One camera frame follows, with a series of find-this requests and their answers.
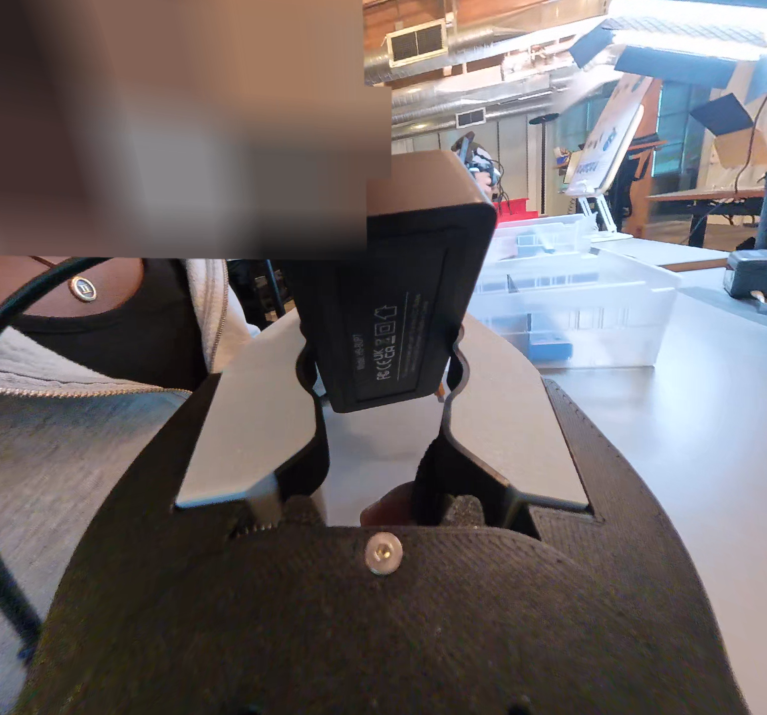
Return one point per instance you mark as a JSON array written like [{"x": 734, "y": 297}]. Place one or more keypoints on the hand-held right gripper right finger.
[{"x": 509, "y": 415}]

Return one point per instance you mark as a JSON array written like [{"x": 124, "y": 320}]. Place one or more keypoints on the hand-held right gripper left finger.
[{"x": 251, "y": 403}]

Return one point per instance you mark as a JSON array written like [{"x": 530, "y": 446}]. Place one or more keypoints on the black usb hub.
[{"x": 395, "y": 307}]

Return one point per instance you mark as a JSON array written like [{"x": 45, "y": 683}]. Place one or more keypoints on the person's right hand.
[{"x": 388, "y": 506}]

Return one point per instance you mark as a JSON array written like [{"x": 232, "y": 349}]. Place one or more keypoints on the small blue box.
[{"x": 550, "y": 348}]

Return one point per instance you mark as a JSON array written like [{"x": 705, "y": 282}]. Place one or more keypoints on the person's black shirt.
[{"x": 150, "y": 331}]

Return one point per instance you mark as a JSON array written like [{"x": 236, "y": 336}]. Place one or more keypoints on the clear plastic storage bin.
[
  {"x": 599, "y": 307},
  {"x": 539, "y": 235}
]

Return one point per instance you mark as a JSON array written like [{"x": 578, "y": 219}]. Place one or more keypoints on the round metal pendant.
[{"x": 84, "y": 288}]

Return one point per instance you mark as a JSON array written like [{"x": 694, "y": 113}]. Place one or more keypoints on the red plastic bin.
[{"x": 515, "y": 210}]

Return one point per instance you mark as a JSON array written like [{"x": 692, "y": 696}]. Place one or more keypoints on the white sheet stand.
[{"x": 602, "y": 211}]

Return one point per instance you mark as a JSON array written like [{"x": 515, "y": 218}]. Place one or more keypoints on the grey desktop device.
[{"x": 743, "y": 277}]

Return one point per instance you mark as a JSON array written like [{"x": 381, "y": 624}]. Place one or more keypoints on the printed instruction sheet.
[{"x": 611, "y": 140}]

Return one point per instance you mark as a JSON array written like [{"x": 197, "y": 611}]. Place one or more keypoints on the wooden table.
[{"x": 707, "y": 195}]

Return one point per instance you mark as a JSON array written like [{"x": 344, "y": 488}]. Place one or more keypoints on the overhead light panel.
[{"x": 689, "y": 8}]

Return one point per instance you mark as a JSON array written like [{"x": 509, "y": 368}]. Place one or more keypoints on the silver duct with vent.
[
  {"x": 473, "y": 107},
  {"x": 419, "y": 44}
]

